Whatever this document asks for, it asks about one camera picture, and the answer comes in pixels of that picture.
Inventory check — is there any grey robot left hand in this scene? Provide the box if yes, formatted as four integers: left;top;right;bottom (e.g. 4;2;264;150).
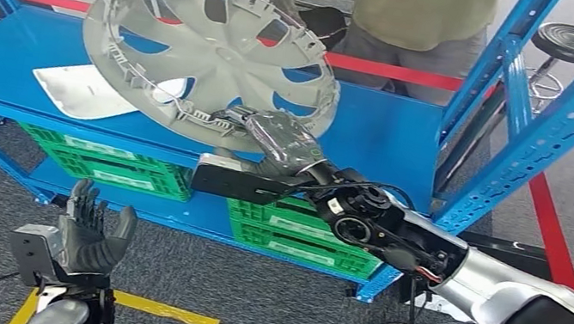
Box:
49;174;144;284

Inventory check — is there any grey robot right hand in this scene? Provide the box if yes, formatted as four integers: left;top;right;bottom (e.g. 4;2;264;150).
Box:
211;101;350;189

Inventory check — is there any silver wheel hubcap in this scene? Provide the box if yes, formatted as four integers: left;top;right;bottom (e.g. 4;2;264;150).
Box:
67;0;357;167

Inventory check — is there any blue metal shelf rack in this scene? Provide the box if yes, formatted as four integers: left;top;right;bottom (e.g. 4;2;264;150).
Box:
0;0;574;324

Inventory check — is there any white plastic panel part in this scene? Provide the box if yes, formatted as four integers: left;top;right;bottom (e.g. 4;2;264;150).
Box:
25;54;190;138

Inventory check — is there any green plastic crate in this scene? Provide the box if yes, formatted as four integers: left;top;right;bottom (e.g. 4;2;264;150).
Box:
15;122;198;183
39;144;197;205
224;217;387;284
220;186;374;255

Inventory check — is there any yellow floor tape square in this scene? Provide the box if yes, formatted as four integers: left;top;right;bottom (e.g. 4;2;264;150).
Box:
8;274;224;324

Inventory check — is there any standing person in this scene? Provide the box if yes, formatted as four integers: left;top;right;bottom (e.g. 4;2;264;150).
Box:
333;0;501;113

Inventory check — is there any black cardboard box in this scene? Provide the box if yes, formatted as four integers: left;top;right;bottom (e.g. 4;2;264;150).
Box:
395;222;567;324

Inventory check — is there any black round stool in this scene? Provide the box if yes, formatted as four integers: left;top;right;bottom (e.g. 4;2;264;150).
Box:
518;17;574;121

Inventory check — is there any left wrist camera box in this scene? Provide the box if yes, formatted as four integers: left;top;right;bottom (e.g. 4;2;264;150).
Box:
3;220;68;292

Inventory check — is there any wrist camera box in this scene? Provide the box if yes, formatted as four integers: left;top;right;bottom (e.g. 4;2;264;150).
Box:
3;220;68;292
188;151;322;216

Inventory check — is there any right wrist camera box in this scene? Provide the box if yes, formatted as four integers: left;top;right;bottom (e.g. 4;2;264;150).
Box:
188;151;322;216

